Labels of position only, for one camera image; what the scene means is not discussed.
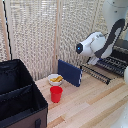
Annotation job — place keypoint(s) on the blue flat board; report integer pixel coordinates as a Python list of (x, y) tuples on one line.
[(69, 72)]

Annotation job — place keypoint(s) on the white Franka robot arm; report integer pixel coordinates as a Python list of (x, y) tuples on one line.
[(100, 41)]

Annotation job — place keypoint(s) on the woven bamboo screen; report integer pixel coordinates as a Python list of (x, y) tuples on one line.
[(33, 33)]

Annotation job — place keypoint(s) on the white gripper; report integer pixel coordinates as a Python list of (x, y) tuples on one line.
[(93, 60)]

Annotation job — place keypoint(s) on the black fabric storage box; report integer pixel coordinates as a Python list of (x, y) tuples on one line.
[(18, 96)]

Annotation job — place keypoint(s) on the red plastic cup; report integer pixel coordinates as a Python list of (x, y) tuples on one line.
[(56, 94)]

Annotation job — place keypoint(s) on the white bowl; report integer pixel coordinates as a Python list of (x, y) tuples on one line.
[(51, 80)]

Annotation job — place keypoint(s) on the black vertical pole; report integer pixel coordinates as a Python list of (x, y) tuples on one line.
[(7, 33)]

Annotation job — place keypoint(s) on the yellow food piece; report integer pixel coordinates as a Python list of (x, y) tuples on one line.
[(58, 79)]

